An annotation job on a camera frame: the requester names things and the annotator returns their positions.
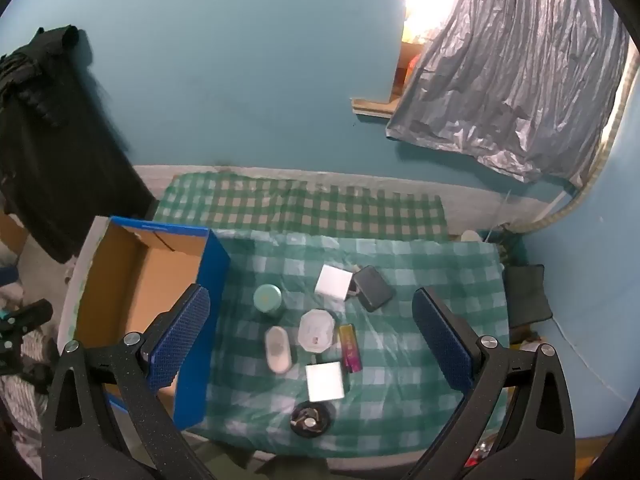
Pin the black cushion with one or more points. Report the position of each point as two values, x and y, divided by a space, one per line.
527 295

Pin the dark green checked cloth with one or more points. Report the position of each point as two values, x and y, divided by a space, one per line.
300 210

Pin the blue cardboard box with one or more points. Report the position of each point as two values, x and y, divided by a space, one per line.
150 280

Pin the brown cardboard piece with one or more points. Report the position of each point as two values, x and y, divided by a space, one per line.
11 235

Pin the black round case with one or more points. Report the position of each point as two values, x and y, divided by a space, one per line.
310 420

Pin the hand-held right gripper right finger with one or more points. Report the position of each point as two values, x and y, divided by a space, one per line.
442 340

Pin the white cup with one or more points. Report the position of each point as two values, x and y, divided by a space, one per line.
470 236

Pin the white oval case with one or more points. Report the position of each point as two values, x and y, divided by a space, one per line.
277 350

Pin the white hexagonal box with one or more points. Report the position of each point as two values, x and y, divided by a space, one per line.
316 330

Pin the black white striped cloth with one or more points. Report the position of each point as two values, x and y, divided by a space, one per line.
20 400

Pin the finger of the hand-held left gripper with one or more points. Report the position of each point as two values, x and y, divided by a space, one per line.
30 314

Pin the teal round jar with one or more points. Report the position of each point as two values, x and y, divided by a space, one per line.
268 297

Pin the white power adapter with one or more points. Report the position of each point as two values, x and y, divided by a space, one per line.
332 282
325 382

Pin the light green checked plastic tablecloth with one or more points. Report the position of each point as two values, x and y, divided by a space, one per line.
390 385

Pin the black power bank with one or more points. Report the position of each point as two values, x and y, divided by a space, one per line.
374 289

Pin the wooden window sill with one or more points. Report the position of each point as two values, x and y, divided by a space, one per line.
370 108

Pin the black hanging clothing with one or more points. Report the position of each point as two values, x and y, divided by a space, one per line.
50 160

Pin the silver crinkled curtain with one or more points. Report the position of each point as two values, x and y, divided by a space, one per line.
525 85

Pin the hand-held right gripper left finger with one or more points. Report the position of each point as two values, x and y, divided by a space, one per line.
181 340

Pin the pink yellow lighter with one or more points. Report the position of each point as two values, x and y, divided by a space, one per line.
350 350

